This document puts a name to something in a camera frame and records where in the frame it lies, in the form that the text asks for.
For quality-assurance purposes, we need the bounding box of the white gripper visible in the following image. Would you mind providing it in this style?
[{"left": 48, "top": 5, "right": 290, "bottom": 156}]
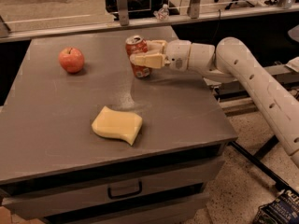
[{"left": 130, "top": 40, "right": 192, "bottom": 71}]

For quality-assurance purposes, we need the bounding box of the red coke can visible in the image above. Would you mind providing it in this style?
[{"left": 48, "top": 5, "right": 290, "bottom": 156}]
[{"left": 125, "top": 35, "right": 151, "bottom": 78}]

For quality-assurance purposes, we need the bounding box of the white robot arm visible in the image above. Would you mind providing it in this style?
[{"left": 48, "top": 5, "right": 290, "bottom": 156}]
[{"left": 129, "top": 37, "right": 299, "bottom": 167}]

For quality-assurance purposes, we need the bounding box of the clear plastic water bottle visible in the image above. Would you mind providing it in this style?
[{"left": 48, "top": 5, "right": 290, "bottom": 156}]
[{"left": 154, "top": 4, "right": 169, "bottom": 21}]

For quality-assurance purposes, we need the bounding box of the yellow sponge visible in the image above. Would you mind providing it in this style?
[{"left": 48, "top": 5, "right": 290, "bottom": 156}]
[{"left": 92, "top": 106, "right": 143, "bottom": 146}]

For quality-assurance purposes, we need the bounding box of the red apple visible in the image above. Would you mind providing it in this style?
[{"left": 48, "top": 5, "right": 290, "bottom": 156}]
[{"left": 58, "top": 47, "right": 85, "bottom": 74}]

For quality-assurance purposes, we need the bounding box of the grey drawer cabinet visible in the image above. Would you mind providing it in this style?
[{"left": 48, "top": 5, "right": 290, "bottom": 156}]
[{"left": 0, "top": 32, "right": 235, "bottom": 224}]

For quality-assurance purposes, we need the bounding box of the lower grey drawer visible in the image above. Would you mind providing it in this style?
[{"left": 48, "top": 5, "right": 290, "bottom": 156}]
[{"left": 50, "top": 193, "right": 209, "bottom": 224}]

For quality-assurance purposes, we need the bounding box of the black tripod leg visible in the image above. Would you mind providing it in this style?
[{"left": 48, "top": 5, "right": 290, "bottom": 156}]
[{"left": 229, "top": 135, "right": 292, "bottom": 191}]

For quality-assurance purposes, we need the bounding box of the blue chip bag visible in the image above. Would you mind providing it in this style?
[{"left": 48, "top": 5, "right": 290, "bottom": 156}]
[{"left": 252, "top": 189, "right": 299, "bottom": 224}]

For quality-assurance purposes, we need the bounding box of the right metal railing post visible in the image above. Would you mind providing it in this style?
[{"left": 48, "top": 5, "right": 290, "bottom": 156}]
[{"left": 187, "top": 0, "right": 201, "bottom": 19}]

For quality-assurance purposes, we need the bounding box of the metal railing post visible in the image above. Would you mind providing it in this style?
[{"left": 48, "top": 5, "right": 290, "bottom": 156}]
[
  {"left": 116, "top": 0, "right": 129, "bottom": 26},
  {"left": 187, "top": 0, "right": 201, "bottom": 19}
]

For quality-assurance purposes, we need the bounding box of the left metal railing post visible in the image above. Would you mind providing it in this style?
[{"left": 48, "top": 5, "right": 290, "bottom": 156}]
[{"left": 116, "top": 0, "right": 129, "bottom": 26}]

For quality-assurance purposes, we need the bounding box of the black drawer handle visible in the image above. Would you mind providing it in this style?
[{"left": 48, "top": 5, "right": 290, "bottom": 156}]
[{"left": 107, "top": 181, "right": 143, "bottom": 200}]

